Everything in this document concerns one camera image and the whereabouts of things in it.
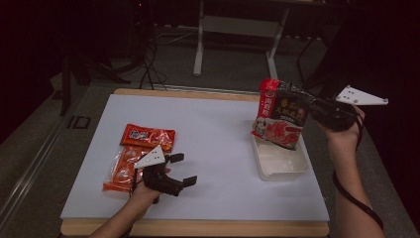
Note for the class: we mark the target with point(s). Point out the black floor bracket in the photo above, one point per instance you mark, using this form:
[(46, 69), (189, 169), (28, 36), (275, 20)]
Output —
[(79, 122)]

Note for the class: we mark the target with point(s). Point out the white table mat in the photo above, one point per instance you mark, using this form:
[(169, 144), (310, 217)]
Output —
[(204, 132)]

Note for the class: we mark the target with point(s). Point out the person's right hand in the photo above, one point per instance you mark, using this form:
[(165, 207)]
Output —
[(343, 139)]

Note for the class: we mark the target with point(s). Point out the clear orange snack bag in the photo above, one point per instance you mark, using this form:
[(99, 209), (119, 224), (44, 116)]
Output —
[(124, 172)]

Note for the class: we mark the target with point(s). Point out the white metal stand frame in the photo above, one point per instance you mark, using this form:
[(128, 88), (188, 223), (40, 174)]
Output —
[(237, 26)]

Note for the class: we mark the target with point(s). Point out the black metal stand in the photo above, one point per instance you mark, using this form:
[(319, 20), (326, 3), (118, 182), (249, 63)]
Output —
[(333, 66), (67, 82)]

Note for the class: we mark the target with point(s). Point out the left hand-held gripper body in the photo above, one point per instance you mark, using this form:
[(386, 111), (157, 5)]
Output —
[(161, 180)]

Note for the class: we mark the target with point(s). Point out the person's left hand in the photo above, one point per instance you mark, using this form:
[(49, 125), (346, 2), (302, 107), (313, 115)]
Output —
[(147, 193)]

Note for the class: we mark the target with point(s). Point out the red and black sauce packet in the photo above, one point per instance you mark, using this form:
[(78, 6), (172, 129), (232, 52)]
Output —
[(280, 115)]

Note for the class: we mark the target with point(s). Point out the orange snack packet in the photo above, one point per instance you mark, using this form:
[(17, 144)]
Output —
[(147, 137)]

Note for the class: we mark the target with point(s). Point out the white divided plastic container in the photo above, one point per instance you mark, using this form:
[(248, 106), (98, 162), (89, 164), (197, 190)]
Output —
[(280, 163)]

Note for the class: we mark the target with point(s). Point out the wooden table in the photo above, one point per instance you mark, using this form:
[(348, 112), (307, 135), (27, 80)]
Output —
[(198, 228)]

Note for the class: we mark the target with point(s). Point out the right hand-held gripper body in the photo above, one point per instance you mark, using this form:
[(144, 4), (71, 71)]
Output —
[(336, 115)]

